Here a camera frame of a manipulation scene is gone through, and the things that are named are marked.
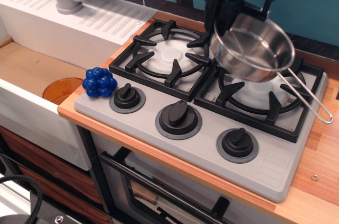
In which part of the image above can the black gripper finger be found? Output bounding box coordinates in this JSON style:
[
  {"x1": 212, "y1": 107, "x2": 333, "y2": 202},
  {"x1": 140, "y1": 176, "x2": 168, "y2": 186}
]
[
  {"x1": 204, "y1": 0, "x2": 219, "y2": 34},
  {"x1": 218, "y1": 0, "x2": 240, "y2": 36}
]

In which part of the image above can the stainless steel pan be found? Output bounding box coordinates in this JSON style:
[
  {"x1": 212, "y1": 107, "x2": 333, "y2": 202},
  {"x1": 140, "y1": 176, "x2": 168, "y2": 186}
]
[{"x1": 210, "y1": 13, "x2": 334, "y2": 124}]

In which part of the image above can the grey toy stove top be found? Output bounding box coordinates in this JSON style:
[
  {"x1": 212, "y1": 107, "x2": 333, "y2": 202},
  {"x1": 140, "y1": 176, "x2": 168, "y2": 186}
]
[{"x1": 73, "y1": 19, "x2": 329, "y2": 203}]

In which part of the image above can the black middle stove knob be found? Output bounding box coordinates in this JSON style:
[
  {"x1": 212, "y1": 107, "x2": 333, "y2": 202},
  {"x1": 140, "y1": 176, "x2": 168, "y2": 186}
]
[{"x1": 155, "y1": 100, "x2": 202, "y2": 140}]

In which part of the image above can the black stove knob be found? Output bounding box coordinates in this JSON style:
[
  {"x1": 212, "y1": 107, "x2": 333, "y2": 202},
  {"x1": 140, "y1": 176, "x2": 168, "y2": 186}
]
[
  {"x1": 216, "y1": 128, "x2": 259, "y2": 164},
  {"x1": 155, "y1": 100, "x2": 202, "y2": 140},
  {"x1": 109, "y1": 83, "x2": 146, "y2": 114}
]

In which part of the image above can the black left stove knob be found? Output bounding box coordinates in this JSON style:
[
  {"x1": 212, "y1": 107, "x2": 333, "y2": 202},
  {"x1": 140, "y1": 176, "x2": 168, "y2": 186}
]
[{"x1": 109, "y1": 83, "x2": 146, "y2": 114}]

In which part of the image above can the blue toy blueberry cluster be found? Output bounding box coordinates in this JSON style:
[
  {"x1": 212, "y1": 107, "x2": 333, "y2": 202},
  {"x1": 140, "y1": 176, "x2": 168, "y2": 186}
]
[{"x1": 82, "y1": 67, "x2": 118, "y2": 98}]

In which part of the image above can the black right stove knob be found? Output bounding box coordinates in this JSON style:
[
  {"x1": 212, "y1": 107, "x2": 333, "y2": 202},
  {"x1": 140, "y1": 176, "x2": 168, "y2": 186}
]
[{"x1": 216, "y1": 128, "x2": 259, "y2": 164}]

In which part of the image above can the black left burner grate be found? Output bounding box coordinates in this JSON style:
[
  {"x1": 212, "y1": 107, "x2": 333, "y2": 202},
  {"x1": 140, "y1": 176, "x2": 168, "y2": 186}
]
[{"x1": 109, "y1": 20, "x2": 215, "y2": 102}]

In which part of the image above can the black burner grate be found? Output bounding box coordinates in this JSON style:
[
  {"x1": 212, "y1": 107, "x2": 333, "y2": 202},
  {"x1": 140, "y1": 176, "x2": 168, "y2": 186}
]
[
  {"x1": 109, "y1": 20, "x2": 215, "y2": 102},
  {"x1": 194, "y1": 57, "x2": 325, "y2": 143}
]

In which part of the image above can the black right burner grate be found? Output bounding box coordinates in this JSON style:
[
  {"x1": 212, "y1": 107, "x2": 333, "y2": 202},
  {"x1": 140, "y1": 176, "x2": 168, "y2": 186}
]
[{"x1": 194, "y1": 57, "x2": 325, "y2": 143}]

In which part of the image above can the white toy sink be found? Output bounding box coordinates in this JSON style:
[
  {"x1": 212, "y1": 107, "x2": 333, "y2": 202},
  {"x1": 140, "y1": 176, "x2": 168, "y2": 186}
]
[{"x1": 1, "y1": 0, "x2": 156, "y2": 171}]

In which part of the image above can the orange plastic cup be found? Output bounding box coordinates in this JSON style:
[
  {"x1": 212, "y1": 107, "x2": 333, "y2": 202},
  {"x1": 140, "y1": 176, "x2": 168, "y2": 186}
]
[{"x1": 42, "y1": 77, "x2": 83, "y2": 105}]

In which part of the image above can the toy oven door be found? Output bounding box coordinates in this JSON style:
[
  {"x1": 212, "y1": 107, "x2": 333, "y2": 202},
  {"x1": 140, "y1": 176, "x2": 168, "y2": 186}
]
[{"x1": 99, "y1": 147, "x2": 258, "y2": 223}]

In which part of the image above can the wooden drawer front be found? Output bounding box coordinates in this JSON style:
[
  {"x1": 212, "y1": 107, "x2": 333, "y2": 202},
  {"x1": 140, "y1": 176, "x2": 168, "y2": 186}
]
[{"x1": 1, "y1": 127, "x2": 112, "y2": 223}]

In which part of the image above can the black oven door handle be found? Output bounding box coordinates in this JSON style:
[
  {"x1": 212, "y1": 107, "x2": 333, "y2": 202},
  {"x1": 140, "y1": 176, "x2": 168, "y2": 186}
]
[{"x1": 100, "y1": 147, "x2": 229, "y2": 223}]

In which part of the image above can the black braided cable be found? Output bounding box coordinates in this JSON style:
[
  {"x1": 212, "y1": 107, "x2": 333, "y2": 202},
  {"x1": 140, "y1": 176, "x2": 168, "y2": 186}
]
[{"x1": 0, "y1": 175, "x2": 43, "y2": 224}]

